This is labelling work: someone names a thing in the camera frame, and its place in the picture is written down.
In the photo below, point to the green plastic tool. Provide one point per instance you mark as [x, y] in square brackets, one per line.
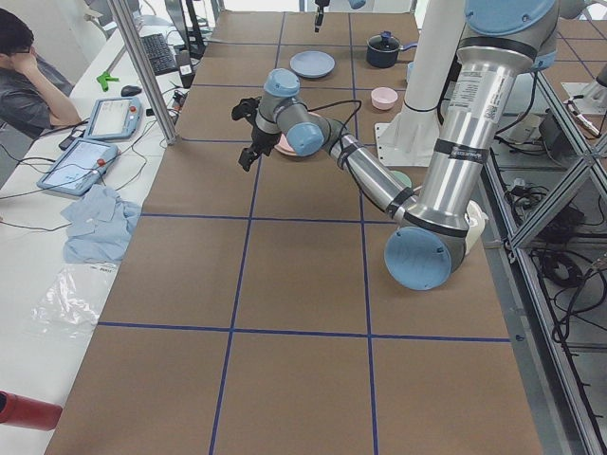
[104, 79]

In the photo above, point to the light blue cup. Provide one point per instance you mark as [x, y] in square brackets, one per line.
[410, 71]

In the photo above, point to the teach pendant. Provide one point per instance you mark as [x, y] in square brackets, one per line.
[114, 118]
[79, 167]

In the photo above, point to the aluminium frame post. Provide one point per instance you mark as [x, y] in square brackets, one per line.
[132, 43]

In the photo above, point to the blue plate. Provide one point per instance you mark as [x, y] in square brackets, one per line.
[312, 64]

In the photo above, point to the upper teach pendant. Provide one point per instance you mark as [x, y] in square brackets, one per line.
[114, 118]

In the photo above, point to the clear plastic bag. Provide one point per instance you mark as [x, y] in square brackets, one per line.
[72, 305]

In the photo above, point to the seated person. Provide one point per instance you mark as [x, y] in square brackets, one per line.
[34, 94]

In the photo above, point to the pink bowl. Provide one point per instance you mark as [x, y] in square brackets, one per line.
[384, 98]

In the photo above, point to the cream plate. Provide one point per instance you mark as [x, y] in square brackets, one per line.
[293, 156]

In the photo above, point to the black keyboard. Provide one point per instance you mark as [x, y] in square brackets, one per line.
[160, 56]

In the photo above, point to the dark blue lidded pot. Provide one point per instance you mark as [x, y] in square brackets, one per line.
[384, 48]

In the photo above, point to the cream toaster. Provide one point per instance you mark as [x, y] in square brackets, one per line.
[477, 220]

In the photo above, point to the pink plate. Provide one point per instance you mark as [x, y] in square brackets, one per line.
[284, 146]

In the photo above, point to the black computer mouse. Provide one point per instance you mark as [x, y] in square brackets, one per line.
[130, 90]

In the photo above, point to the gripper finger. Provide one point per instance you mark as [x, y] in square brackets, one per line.
[247, 157]
[318, 22]

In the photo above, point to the light blue cloth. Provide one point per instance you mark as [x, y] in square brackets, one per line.
[101, 227]

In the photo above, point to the red bottle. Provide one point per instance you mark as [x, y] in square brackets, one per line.
[24, 412]

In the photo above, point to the green bowl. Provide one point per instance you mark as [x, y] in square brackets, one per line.
[403, 178]

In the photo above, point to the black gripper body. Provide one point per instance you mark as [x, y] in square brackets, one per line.
[260, 139]
[316, 20]

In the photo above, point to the lower teach pendant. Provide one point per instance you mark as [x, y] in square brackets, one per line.
[79, 167]

